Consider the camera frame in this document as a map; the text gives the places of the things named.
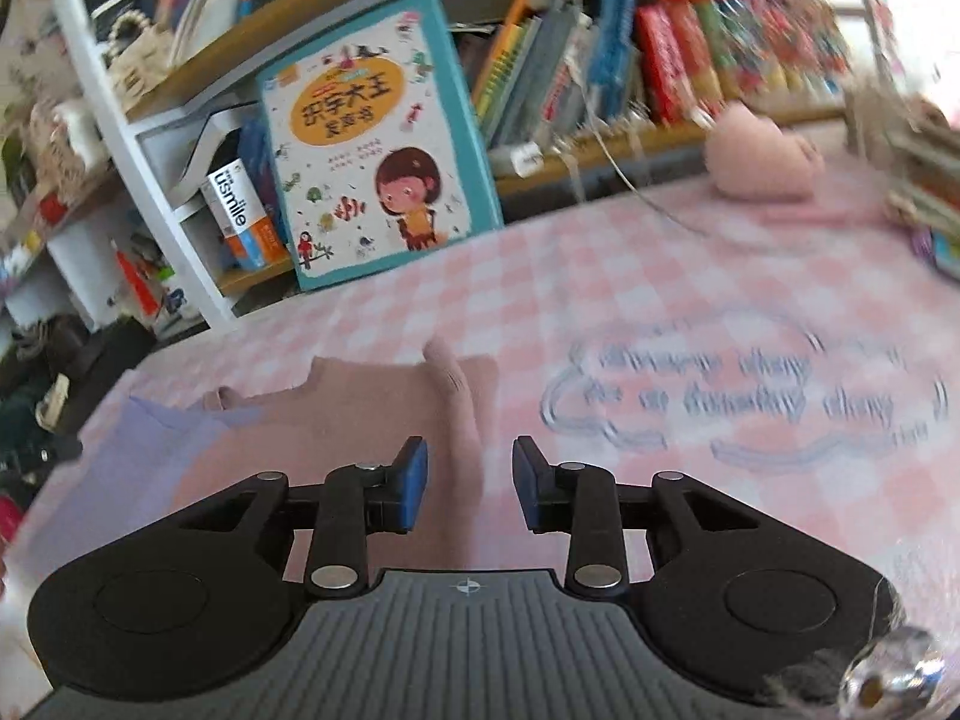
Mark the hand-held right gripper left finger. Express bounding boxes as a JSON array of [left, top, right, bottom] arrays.
[[176, 435, 430, 597]]

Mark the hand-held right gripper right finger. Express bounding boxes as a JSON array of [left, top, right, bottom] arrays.
[[511, 435, 766, 597]]

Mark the pink and purple sweater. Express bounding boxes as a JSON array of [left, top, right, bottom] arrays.
[[15, 337, 500, 578]]

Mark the teal children's picture book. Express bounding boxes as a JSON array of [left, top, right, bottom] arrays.
[[255, 0, 505, 292]]

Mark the black flat box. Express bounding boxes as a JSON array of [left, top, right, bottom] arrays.
[[45, 319, 158, 436]]

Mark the white and orange carton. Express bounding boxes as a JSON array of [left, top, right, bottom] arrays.
[[201, 157, 290, 271]]

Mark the red tassel charm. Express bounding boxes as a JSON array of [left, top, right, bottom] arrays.
[[112, 240, 155, 312]]

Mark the group of blue books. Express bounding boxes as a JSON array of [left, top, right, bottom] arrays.
[[236, 120, 290, 241]]

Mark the dark green cloth pile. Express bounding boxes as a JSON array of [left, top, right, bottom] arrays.
[[0, 382, 83, 496]]

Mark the pink plush toy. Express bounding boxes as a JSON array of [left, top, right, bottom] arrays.
[[705, 101, 822, 200]]

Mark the fluffy charm with clear bead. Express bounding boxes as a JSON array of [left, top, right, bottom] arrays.
[[761, 615, 950, 720]]

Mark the white and wood shelf unit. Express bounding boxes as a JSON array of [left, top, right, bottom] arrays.
[[0, 0, 863, 331]]

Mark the row of thick red books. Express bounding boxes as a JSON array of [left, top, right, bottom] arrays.
[[634, 0, 848, 125]]

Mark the cream quilted handbag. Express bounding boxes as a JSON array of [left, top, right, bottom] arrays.
[[97, 11, 177, 91]]

